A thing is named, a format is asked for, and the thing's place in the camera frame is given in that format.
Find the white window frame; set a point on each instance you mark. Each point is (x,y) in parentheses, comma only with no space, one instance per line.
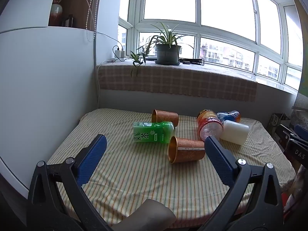
(197,30)

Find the red label plastic bottle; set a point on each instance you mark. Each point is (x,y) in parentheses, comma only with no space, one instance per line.
(208,126)

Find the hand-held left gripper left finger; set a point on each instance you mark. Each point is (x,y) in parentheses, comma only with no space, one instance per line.
(92,158)

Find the red cloth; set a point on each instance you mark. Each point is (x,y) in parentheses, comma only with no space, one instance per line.
(288,201)

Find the green tea bottle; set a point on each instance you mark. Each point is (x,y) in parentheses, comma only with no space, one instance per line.
(152,132)

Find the white cup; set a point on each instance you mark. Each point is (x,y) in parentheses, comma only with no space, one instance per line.
(234,131)

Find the spider plant in grey pot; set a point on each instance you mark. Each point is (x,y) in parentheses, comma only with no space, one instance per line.
(167,53)

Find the grey cushion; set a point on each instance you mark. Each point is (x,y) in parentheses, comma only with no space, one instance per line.
(300,102)

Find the copper paper cup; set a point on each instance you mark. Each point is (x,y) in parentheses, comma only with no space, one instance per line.
(167,118)
(190,150)

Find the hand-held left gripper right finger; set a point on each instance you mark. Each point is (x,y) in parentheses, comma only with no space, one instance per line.
(219,160)

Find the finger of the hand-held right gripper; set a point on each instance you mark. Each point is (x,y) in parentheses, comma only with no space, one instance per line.
(288,131)

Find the ceramic vase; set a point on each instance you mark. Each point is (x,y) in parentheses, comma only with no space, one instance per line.
(55,12)

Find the plaid windowsill cloth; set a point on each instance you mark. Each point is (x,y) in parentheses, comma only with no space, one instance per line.
(182,80)

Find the white charger plug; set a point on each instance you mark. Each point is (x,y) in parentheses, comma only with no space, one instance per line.
(119,53)

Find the blue label plastic bottle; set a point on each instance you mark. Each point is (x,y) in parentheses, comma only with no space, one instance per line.
(229,116)

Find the small trailing plant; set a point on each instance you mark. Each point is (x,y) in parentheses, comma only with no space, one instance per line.
(137,59)

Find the black flat device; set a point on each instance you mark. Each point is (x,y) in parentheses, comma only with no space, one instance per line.
(191,61)

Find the cardboard box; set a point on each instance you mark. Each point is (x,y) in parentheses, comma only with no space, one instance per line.
(278,122)

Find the person's leg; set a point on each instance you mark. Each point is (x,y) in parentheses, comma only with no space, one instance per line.
(149,215)

